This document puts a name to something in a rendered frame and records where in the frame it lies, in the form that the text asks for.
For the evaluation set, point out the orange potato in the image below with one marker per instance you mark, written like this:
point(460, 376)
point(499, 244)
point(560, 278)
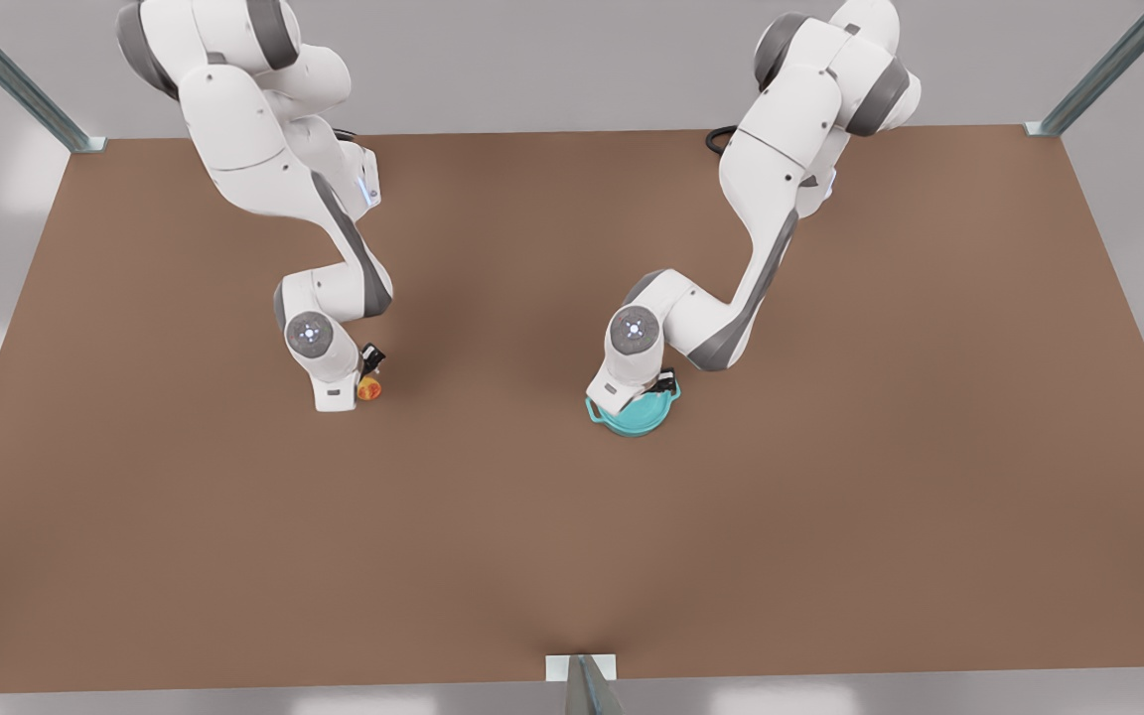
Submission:
point(368, 388)

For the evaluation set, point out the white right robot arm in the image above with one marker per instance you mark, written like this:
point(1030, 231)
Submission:
point(264, 149)

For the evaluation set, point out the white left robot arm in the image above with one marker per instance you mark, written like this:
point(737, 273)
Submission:
point(781, 169)

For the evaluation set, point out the teal pot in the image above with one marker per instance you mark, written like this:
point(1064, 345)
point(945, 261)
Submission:
point(638, 414)

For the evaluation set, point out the silver frame post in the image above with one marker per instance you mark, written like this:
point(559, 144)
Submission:
point(16, 79)
point(587, 685)
point(1108, 70)

